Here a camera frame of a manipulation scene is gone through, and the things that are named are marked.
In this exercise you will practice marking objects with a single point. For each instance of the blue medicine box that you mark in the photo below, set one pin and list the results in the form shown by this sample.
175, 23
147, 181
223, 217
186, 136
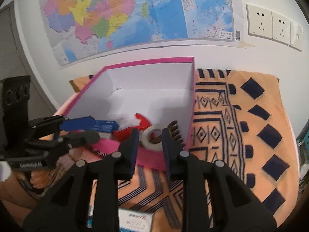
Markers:
106, 126

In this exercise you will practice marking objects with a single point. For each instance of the orange patterned tablecloth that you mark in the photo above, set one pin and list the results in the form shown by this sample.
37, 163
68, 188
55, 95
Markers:
239, 130

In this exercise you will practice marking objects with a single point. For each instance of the white tape roll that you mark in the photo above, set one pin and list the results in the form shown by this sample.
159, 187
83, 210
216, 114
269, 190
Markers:
151, 138

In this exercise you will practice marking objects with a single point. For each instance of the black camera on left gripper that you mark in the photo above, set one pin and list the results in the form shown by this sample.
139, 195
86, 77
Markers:
14, 112

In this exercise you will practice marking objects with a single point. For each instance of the red plastic tool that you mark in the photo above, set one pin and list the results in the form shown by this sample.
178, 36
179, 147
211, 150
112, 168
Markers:
124, 134

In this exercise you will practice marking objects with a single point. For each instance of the grey door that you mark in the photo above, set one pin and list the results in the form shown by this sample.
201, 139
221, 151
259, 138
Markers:
14, 64

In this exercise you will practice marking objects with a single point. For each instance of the white wall switch right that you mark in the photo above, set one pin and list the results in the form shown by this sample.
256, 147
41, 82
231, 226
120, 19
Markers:
296, 36

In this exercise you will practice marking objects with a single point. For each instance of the pink open cardboard box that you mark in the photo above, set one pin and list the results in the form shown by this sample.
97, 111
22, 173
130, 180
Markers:
161, 90

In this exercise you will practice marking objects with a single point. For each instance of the white wall socket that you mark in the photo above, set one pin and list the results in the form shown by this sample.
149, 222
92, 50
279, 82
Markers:
259, 22
281, 29

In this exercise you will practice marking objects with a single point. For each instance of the colourful wall map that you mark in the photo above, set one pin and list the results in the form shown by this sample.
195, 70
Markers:
84, 29

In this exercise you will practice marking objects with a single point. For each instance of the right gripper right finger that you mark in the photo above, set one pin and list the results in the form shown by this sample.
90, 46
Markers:
184, 166

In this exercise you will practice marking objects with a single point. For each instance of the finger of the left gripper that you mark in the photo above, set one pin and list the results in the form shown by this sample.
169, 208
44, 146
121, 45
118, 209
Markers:
84, 138
76, 124

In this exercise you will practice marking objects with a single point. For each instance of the white wall socket left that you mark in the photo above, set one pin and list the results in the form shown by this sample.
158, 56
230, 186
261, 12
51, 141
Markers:
259, 22

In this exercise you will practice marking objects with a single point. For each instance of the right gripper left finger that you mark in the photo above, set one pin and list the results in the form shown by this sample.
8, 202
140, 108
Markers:
119, 165

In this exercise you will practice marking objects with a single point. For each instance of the white teal medicine box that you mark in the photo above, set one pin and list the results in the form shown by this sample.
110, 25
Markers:
135, 221

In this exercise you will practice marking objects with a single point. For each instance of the white wall socket middle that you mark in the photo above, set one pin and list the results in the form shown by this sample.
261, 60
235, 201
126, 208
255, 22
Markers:
281, 29

